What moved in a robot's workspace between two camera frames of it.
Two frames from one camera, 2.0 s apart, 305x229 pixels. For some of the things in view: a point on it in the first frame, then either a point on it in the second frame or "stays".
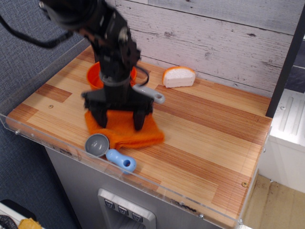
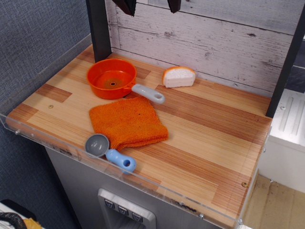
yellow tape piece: x=29 y=223 stays
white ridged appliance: x=283 y=160 stays
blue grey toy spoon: x=97 y=145 stays
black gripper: x=117 y=95 to x=128 y=5
